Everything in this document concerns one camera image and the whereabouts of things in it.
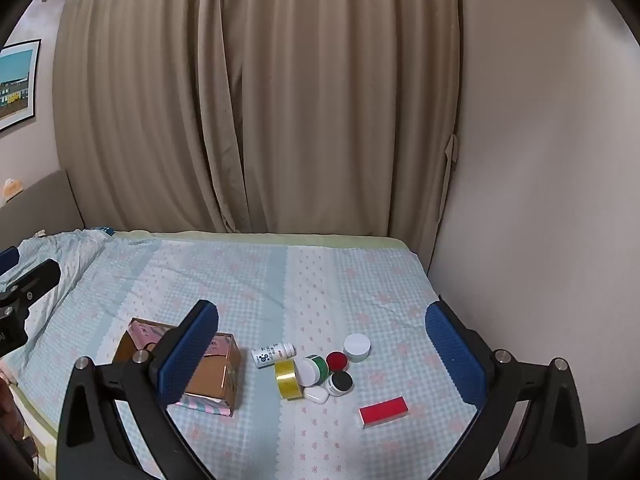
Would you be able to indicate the small orange object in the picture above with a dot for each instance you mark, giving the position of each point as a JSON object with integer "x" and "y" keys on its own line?
{"x": 11, "y": 186}

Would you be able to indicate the glass jar with white lid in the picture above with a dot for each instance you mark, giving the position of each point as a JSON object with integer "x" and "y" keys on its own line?
{"x": 357, "y": 346}

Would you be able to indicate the framed wall picture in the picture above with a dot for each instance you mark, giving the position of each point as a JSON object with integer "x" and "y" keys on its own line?
{"x": 17, "y": 85}

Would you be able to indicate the pink packet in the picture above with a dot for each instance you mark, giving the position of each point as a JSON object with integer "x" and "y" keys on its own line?
{"x": 220, "y": 346}
{"x": 142, "y": 332}

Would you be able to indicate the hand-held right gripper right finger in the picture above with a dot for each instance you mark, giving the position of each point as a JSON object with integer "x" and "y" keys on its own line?
{"x": 452, "y": 355}

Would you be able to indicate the beige curtain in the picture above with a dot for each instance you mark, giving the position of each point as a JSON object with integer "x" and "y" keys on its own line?
{"x": 275, "y": 100}

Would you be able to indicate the teal cloth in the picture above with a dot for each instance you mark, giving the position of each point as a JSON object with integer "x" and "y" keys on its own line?
{"x": 103, "y": 230}

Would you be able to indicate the yellow tape roll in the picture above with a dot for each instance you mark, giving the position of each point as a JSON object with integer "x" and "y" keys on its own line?
{"x": 287, "y": 377}

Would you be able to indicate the black lid jar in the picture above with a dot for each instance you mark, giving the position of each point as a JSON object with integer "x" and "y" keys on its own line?
{"x": 341, "y": 382}

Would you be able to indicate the flat red box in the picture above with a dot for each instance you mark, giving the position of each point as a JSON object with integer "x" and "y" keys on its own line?
{"x": 384, "y": 411}

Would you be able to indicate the grey headboard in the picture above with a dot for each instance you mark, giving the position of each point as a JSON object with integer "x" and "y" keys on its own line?
{"x": 40, "y": 210}

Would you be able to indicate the white earbud case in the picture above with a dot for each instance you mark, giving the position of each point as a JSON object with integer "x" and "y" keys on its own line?
{"x": 316, "y": 394}

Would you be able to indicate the green jar with white lid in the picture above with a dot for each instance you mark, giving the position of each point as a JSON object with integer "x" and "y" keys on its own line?
{"x": 310, "y": 370}

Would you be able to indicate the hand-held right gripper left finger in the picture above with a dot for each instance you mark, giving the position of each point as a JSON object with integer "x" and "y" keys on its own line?
{"x": 192, "y": 350}

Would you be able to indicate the white pill bottle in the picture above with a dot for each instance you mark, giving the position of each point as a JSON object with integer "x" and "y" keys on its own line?
{"x": 272, "y": 355}

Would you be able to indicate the cardboard box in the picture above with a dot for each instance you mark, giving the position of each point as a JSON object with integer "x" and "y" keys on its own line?
{"x": 210, "y": 375}

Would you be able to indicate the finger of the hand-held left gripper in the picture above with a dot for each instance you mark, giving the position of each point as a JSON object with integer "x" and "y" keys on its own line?
{"x": 7, "y": 259}
{"x": 37, "y": 275}

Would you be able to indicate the red lid jar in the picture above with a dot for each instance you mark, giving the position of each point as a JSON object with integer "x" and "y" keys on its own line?
{"x": 337, "y": 361}

